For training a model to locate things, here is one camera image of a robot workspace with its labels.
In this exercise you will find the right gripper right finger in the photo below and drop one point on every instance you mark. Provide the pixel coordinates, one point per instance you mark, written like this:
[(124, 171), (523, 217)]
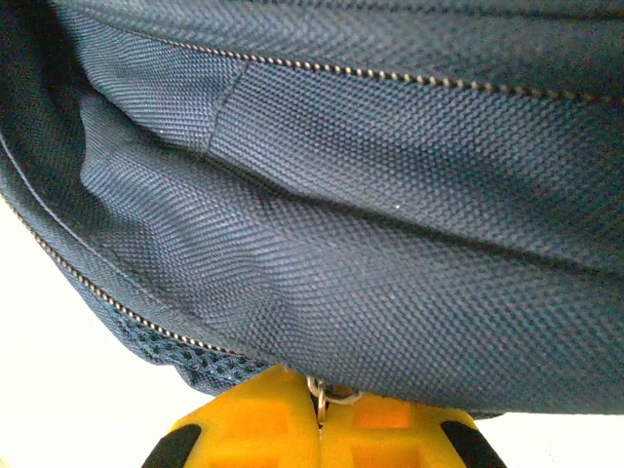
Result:
[(390, 439)]

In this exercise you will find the navy blue student backpack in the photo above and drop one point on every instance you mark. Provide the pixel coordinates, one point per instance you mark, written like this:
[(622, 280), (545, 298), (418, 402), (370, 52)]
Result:
[(341, 195)]

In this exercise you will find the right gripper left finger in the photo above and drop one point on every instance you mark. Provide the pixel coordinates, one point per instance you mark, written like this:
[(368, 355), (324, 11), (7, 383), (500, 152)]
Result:
[(253, 429)]

